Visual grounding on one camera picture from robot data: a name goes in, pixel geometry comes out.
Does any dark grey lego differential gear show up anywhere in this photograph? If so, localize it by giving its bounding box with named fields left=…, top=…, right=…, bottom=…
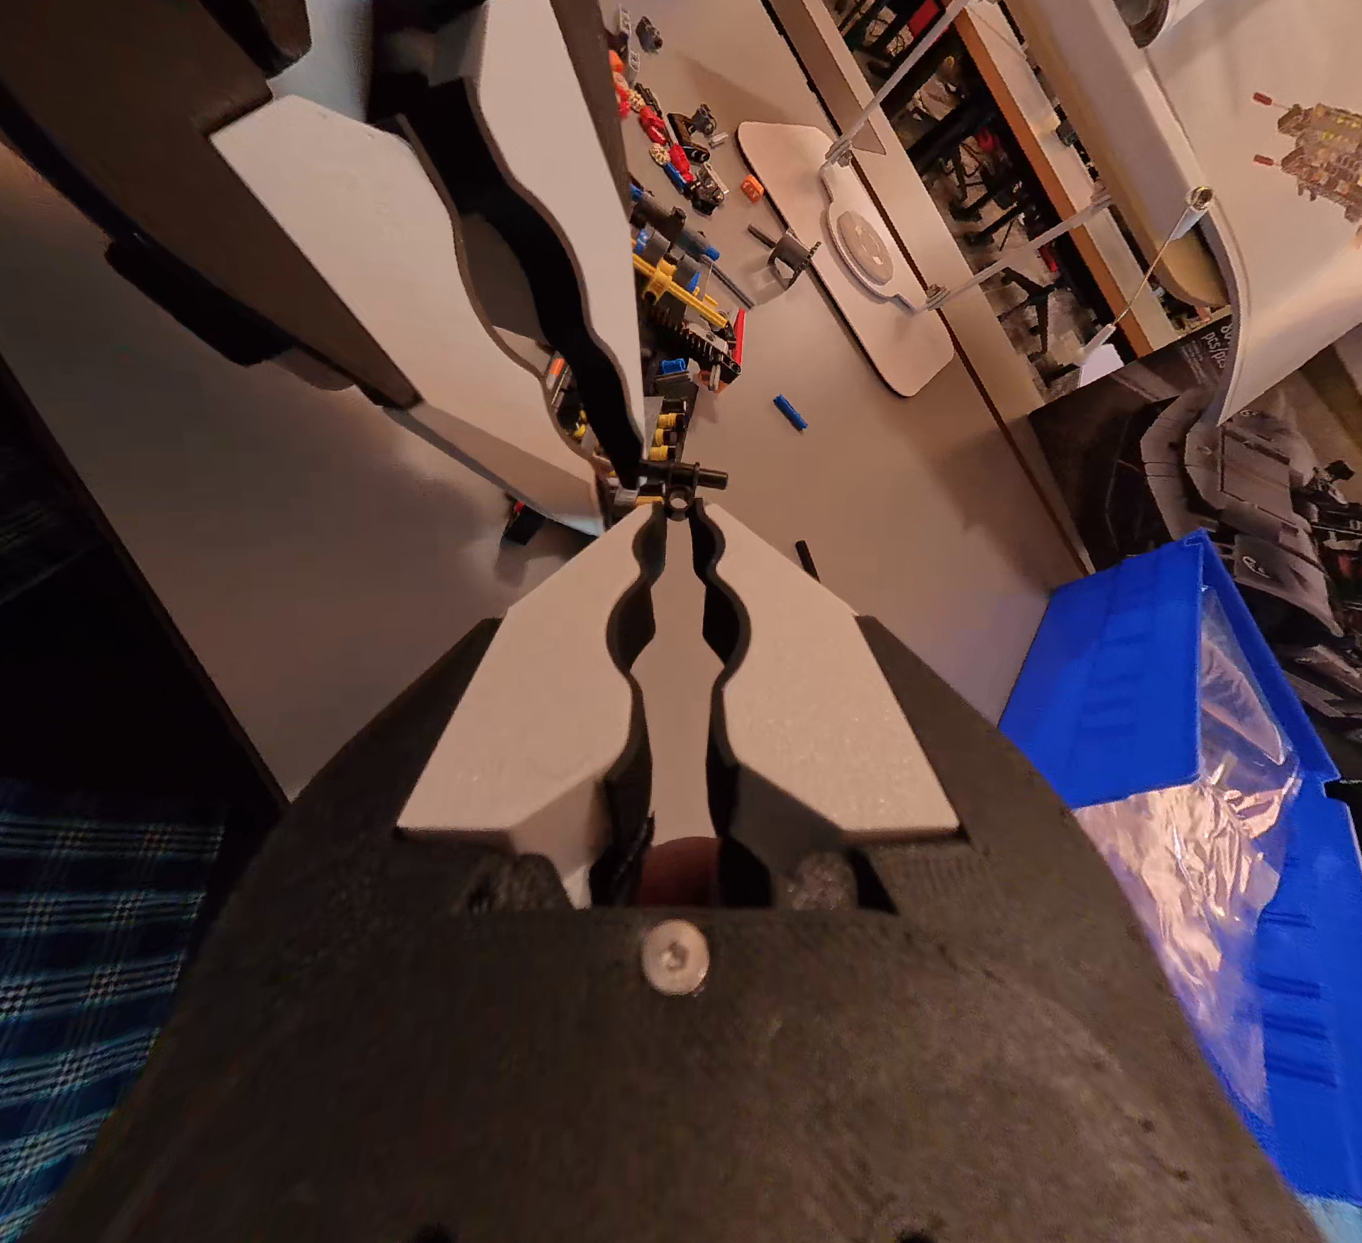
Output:
left=746, top=223, right=822, bottom=293

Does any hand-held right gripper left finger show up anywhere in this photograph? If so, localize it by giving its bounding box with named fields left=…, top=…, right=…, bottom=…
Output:
left=395, top=504, right=658, bottom=873

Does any blue plaid shirt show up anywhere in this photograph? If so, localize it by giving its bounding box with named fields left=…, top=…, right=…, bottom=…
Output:
left=0, top=775, right=229, bottom=1236

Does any partly built lego car chassis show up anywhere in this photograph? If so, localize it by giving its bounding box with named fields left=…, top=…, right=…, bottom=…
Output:
left=499, top=200, right=750, bottom=547

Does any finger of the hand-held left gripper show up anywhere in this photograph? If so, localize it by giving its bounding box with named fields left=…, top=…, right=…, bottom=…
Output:
left=207, top=93, right=641, bottom=534
left=380, top=0, right=652, bottom=481

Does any black car printed box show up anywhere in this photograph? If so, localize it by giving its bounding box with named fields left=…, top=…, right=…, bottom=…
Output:
left=1025, top=323, right=1362, bottom=734

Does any white page holder cord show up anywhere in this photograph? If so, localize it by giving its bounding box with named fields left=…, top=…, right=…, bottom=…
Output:
left=1076, top=187, right=1216, bottom=374

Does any black lego connector piece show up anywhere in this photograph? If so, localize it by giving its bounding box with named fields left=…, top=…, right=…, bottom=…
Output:
left=635, top=462, right=731, bottom=521

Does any clear plastic bag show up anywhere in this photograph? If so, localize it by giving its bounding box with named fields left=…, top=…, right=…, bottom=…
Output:
left=1074, top=583, right=1306, bottom=1105

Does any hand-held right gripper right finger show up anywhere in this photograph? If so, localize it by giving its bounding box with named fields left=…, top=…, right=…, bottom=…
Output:
left=691, top=504, right=965, bottom=845

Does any pile of loose lego pieces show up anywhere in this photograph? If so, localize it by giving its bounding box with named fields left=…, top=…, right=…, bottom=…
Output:
left=607, top=10, right=735, bottom=215

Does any open instruction booklet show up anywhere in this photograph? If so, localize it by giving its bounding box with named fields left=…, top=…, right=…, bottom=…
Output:
left=940, top=0, right=1362, bottom=426

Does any blue plastic bin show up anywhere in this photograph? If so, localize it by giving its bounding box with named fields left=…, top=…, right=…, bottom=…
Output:
left=997, top=530, right=1362, bottom=1209

